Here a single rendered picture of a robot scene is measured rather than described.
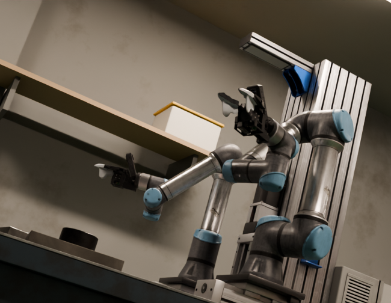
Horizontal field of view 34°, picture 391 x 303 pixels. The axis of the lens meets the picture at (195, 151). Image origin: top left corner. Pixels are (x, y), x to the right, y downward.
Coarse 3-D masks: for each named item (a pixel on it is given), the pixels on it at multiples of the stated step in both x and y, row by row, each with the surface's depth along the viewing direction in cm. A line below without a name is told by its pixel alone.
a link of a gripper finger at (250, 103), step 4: (240, 88) 179; (240, 92) 180; (244, 92) 179; (248, 92) 180; (244, 96) 181; (248, 96) 180; (252, 96) 181; (248, 100) 181; (252, 100) 183; (248, 104) 181; (252, 104) 183; (256, 104) 184; (248, 108) 180; (252, 108) 183
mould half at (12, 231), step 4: (0, 228) 164; (4, 228) 162; (8, 228) 159; (12, 228) 159; (16, 228) 160; (4, 232) 160; (8, 232) 158; (12, 232) 159; (16, 232) 159; (20, 232) 160; (24, 232) 161; (16, 236) 159; (20, 236) 160; (24, 236) 161
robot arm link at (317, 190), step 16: (320, 112) 225; (336, 112) 221; (304, 128) 226; (320, 128) 221; (336, 128) 218; (352, 128) 224; (320, 144) 220; (336, 144) 219; (320, 160) 218; (336, 160) 220; (320, 176) 215; (304, 192) 217; (320, 192) 213; (304, 208) 213; (320, 208) 212; (288, 224) 214; (304, 224) 209; (320, 224) 209; (288, 240) 210; (304, 240) 206; (320, 240) 206; (288, 256) 213; (304, 256) 208; (320, 256) 207
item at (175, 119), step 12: (168, 108) 426; (180, 108) 425; (156, 120) 440; (168, 120) 418; (180, 120) 422; (192, 120) 426; (204, 120) 430; (168, 132) 416; (180, 132) 420; (192, 132) 424; (204, 132) 428; (216, 132) 432; (204, 144) 426; (216, 144) 430
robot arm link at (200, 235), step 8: (200, 232) 262; (208, 232) 261; (192, 240) 263; (200, 240) 260; (208, 240) 259; (216, 240) 261; (192, 248) 260; (200, 248) 258; (208, 248) 258; (216, 248) 260; (192, 256) 258; (200, 256) 257; (208, 256) 258; (216, 256) 261
